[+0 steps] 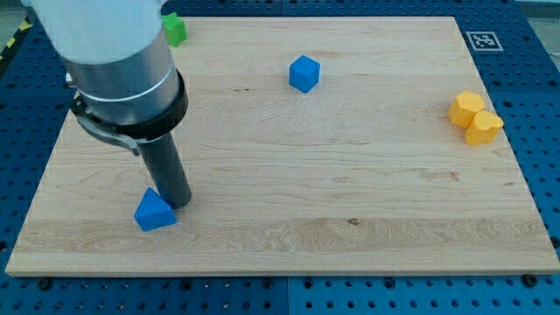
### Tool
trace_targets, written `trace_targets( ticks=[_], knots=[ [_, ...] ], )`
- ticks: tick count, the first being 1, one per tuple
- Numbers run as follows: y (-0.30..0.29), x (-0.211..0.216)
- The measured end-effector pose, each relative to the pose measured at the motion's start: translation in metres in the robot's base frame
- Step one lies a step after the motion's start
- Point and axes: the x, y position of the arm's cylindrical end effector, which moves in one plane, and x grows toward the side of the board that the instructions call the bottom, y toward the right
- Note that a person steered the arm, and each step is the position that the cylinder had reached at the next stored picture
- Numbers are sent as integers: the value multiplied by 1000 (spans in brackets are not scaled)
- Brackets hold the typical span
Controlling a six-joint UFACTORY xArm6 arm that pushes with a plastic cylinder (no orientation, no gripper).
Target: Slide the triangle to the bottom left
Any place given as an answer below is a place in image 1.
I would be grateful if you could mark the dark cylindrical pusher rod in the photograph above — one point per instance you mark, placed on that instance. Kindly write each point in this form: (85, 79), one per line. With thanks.
(163, 162)

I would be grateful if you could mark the blue triangle block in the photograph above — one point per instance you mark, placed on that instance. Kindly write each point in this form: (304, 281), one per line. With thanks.
(153, 212)

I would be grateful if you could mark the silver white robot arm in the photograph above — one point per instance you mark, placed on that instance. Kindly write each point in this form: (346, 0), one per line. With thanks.
(130, 94)

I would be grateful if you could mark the green star block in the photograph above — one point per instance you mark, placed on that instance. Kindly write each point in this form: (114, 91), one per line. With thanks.
(175, 29)

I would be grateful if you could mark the wooden board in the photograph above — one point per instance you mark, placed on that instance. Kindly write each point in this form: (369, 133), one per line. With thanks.
(364, 175)

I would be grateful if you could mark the blue cube block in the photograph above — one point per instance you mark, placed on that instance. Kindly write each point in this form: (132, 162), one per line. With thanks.
(304, 74)

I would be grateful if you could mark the yellow hexagon block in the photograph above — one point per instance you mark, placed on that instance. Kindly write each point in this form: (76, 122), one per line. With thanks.
(464, 107)

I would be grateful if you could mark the yellow heart block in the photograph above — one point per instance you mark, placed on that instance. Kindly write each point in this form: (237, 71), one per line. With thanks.
(483, 128)

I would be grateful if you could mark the white fiducial marker tag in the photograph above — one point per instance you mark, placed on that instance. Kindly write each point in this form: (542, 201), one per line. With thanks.
(484, 41)

